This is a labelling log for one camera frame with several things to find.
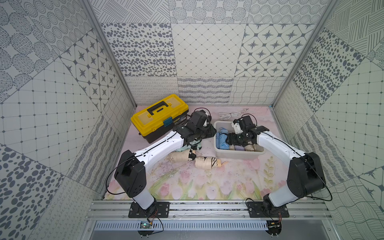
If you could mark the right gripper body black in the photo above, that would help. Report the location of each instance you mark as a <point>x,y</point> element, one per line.
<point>238,139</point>

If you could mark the sky blue long umbrella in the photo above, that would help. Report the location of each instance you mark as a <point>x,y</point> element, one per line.
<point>221,139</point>

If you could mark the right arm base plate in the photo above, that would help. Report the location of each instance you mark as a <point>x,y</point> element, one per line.
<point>262,210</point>

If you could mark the mint green umbrella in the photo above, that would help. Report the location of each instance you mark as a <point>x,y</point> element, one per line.
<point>189,147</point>

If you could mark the lavender umbrella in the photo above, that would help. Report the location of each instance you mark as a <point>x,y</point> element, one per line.
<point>239,148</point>

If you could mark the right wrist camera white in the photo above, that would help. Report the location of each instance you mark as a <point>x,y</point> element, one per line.
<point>236,126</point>

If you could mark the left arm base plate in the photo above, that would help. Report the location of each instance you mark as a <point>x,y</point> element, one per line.
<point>155,210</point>

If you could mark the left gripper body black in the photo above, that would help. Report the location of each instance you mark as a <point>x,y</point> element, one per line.
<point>197,139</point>

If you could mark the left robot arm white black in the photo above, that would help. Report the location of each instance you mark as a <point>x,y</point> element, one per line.
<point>130,172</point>

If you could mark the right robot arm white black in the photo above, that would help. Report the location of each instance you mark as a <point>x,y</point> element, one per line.
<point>305,175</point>

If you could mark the yellow black toolbox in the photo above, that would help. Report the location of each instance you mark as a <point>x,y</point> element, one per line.
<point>160,118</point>

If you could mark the beige umbrella black stripes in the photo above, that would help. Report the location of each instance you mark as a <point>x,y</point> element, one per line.
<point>209,163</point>

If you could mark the aluminium mounting rail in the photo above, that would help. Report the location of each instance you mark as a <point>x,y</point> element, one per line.
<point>208,210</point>

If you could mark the white slotted cable duct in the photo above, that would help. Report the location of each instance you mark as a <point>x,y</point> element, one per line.
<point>182,225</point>

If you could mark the white plastic storage box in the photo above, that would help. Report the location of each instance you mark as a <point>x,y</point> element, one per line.
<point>228,154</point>

